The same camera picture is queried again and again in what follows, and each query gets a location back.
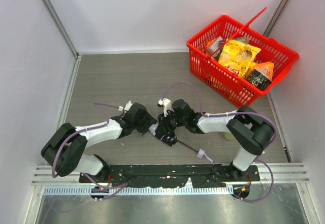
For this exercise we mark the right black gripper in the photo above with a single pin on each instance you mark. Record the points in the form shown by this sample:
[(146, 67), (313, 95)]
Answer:
[(165, 126)]

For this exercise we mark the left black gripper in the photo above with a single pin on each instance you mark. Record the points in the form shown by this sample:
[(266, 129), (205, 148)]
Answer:
[(146, 121)]

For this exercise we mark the lavender folding umbrella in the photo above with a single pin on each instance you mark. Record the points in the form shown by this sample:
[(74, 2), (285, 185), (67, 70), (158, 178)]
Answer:
[(157, 131)]

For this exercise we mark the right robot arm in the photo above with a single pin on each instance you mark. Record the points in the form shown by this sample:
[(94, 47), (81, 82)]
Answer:
[(253, 131)]

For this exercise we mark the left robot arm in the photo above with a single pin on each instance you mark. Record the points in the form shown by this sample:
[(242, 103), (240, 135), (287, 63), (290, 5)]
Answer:
[(64, 152)]

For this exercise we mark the pale yellow bottle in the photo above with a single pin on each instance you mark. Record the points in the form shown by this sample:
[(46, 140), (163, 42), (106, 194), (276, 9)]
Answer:
[(229, 136)]

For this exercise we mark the red plastic shopping basket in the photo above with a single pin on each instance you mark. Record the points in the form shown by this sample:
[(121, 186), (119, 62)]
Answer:
[(237, 90)]

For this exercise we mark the orange snack packet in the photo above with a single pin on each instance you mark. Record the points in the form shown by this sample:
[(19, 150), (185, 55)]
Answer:
[(212, 46)]

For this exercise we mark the yellow chips bag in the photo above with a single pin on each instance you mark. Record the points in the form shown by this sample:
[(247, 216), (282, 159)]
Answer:
[(237, 57)]

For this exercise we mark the black and orange snack bag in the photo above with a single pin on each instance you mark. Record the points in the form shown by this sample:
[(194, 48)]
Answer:
[(260, 75)]

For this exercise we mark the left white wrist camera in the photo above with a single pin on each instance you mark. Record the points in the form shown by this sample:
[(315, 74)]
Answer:
[(126, 108)]

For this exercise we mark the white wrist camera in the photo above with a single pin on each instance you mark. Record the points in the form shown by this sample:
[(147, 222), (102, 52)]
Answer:
[(126, 108), (166, 106)]

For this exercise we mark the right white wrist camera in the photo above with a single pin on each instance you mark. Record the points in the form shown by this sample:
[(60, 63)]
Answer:
[(166, 106)]

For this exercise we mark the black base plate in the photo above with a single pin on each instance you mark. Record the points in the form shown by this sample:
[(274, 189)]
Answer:
[(173, 176)]

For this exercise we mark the slotted cable duct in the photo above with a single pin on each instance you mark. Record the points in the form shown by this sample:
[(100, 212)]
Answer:
[(70, 190)]

